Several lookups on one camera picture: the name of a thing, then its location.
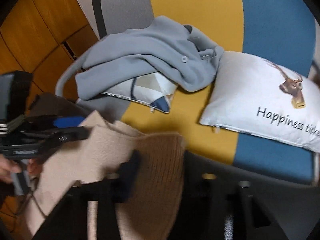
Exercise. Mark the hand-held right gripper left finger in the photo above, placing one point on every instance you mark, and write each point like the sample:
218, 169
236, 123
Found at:
127, 177

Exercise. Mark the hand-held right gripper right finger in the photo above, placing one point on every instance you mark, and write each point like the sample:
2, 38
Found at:
235, 205

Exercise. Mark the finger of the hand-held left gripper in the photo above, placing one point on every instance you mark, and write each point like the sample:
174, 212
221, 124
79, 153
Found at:
75, 133
67, 122

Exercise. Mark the beige knit sweater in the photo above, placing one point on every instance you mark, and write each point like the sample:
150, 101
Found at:
155, 160

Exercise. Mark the person's left hand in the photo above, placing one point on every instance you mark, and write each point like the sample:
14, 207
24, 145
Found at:
7, 170

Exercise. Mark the dark brown cloth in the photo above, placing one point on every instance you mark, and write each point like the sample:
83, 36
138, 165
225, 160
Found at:
55, 105

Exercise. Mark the geometric print pillow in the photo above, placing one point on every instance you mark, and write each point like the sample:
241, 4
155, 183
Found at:
147, 90

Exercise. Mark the light blue garment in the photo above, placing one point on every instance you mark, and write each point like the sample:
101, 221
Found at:
140, 47

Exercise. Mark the wooden wardrobe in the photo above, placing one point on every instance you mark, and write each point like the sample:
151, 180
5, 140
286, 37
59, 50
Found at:
30, 25

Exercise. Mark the white deer print pillow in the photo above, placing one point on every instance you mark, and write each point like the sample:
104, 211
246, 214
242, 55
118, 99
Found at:
245, 92

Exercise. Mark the black upright panel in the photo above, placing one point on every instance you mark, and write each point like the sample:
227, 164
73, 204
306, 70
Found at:
98, 5

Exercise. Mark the grey yellow blue sofa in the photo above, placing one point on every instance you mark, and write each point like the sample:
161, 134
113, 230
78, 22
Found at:
200, 12

